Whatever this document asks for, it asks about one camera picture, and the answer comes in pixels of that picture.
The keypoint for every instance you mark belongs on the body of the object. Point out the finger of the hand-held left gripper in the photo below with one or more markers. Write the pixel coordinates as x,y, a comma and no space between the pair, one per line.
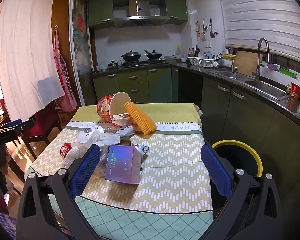
16,124
2,132

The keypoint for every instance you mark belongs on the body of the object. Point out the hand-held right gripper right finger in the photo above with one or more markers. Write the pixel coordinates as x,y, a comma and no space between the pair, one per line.
215,170

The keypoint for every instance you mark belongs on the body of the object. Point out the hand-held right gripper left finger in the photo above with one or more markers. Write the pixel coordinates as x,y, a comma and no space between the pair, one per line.
86,167

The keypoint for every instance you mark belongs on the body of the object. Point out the white foam net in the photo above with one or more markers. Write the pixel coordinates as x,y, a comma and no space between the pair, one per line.
76,156

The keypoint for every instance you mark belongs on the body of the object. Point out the clear plastic cup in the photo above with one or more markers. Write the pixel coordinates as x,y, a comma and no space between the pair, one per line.
101,160

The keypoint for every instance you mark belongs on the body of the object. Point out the red snack wrapper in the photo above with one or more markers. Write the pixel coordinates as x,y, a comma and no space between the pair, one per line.
65,150

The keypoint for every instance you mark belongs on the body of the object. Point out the white plastic wrapper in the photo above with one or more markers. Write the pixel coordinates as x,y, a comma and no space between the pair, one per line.
102,138

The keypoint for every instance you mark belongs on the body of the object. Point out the purple box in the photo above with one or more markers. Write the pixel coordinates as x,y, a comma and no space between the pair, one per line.
122,165

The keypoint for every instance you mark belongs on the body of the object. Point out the dark bin with yellow rim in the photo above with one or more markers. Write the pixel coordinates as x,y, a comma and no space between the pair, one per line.
250,155

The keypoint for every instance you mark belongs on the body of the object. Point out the brown wrapper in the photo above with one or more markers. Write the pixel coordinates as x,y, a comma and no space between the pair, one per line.
126,142

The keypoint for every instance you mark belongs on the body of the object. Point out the white barcode wrapper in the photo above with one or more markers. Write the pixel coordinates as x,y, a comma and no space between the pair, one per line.
141,148

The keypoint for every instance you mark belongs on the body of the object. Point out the small white red carton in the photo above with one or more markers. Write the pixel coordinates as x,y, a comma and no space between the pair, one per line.
121,120

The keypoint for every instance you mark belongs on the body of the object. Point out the red paper noodle cup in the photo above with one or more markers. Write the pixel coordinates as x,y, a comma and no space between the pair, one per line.
107,107

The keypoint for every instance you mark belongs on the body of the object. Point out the dark wooden chair red seat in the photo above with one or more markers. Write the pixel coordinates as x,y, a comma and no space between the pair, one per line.
42,125

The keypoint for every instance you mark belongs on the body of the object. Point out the purple patterned cloth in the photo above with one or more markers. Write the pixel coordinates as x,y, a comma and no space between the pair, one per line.
2,220

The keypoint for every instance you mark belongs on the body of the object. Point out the red checked apron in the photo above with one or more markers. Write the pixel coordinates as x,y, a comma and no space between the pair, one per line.
65,80

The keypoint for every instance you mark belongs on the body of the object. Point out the white curtain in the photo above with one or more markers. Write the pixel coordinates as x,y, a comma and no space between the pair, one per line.
27,55

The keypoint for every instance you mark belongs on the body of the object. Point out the steel double sink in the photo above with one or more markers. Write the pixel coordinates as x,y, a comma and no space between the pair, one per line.
265,86

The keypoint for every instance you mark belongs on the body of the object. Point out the dark stone countertop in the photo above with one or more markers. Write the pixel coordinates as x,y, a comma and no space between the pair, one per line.
292,110

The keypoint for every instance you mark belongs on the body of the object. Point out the printed glass sliding door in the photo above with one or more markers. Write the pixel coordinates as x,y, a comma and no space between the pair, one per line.
80,42

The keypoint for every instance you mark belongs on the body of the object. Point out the white dish rack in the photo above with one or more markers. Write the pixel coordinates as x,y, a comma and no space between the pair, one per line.
202,62

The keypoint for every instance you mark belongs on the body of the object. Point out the small steel faucet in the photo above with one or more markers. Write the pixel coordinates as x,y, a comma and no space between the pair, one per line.
232,62

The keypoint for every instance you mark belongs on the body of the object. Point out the small yellow bottle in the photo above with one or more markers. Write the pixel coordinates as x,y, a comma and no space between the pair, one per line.
288,89

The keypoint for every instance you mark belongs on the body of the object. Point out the wooden cutting board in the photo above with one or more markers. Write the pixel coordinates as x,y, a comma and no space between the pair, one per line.
247,63

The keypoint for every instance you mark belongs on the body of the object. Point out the yellow basket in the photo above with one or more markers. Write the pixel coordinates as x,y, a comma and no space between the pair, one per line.
228,57

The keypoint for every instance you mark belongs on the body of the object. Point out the red instant noodle tub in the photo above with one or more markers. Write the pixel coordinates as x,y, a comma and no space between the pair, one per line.
296,90

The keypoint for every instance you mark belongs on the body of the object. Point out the white mug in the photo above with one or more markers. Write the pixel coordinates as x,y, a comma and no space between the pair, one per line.
183,60

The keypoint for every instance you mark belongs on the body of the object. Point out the purple tray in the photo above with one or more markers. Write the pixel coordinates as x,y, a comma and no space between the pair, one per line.
272,66

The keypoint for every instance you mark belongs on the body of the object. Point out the tall steel faucet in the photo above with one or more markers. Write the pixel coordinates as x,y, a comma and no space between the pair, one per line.
258,60

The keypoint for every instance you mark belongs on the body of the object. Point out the dark sauce bottle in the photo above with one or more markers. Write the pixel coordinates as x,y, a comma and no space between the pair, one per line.
196,52

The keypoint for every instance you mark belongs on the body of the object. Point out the gas stove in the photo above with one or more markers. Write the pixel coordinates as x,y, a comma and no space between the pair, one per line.
143,62

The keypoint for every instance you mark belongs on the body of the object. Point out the black wok with lid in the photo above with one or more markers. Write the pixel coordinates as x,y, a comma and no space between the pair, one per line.
131,55

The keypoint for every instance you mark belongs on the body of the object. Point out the green tray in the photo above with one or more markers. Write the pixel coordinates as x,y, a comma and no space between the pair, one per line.
287,72

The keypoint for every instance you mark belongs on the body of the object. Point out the cooking oil bottle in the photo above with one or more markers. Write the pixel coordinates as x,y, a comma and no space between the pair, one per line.
178,52

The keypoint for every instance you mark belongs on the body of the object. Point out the pale hanging spatula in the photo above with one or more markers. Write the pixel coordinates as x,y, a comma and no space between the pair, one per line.
203,33

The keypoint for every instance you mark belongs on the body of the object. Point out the black hanging spatula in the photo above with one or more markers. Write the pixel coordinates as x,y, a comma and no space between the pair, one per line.
212,32

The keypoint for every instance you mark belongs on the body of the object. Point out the steel range hood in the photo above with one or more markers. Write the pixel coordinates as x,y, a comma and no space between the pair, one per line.
140,18

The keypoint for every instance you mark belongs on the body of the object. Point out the white striped window blind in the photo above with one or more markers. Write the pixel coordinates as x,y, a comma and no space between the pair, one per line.
260,17

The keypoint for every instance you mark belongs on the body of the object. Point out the pink wall sticker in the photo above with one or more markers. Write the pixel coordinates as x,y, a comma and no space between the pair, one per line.
197,30

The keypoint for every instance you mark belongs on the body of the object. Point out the green wall cabinets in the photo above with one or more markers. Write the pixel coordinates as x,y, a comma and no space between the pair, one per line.
176,5

